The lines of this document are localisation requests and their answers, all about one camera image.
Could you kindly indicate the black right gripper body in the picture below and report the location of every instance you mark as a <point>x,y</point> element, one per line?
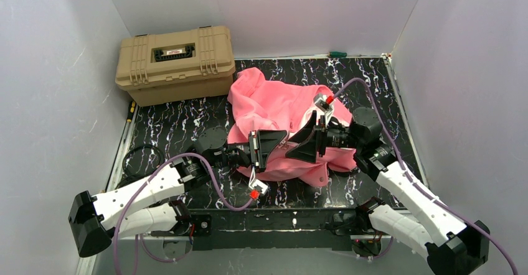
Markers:
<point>320,134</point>

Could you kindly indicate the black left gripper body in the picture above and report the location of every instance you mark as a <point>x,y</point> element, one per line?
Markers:
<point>253,150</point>

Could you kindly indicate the pink zip-up jacket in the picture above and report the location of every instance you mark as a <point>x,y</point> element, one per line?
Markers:
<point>258,103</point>

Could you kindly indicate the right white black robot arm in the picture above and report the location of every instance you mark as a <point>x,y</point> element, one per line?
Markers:
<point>447,243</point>

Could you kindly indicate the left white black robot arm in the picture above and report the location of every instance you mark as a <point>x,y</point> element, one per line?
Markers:
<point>98,220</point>

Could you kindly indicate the tan plastic tool case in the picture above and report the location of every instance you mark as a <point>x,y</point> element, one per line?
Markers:
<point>161,68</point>

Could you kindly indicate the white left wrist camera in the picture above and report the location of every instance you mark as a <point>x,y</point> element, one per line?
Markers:
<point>257,187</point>

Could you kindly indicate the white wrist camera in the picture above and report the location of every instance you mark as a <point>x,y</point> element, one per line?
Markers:
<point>257,187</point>
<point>324,103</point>

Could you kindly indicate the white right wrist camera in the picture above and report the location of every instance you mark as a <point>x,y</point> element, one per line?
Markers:
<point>324,103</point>

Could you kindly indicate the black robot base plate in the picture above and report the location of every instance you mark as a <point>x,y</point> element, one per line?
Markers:
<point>333,228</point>

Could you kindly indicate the yellow black handled screwdriver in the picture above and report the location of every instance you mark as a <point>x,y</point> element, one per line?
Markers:
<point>131,111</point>

